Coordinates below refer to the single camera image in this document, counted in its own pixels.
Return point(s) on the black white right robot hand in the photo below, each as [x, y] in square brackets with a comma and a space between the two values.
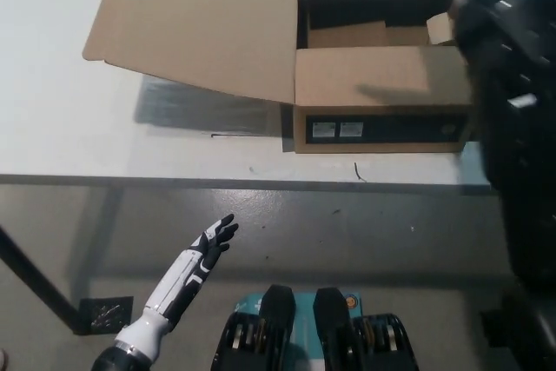
[495, 23]

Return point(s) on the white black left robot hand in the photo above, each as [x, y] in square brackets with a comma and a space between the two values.
[182, 282]

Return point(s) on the brown cardboard storage box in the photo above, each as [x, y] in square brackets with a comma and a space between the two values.
[208, 23]

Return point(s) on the black teal robot torso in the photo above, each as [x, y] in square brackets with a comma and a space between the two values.
[278, 336]

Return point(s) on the black floor tape patch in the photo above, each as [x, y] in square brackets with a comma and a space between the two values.
[106, 313]

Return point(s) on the black table base bar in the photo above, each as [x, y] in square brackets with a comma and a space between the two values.
[39, 277]

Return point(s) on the clear plastic sheet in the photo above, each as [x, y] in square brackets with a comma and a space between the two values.
[204, 110]

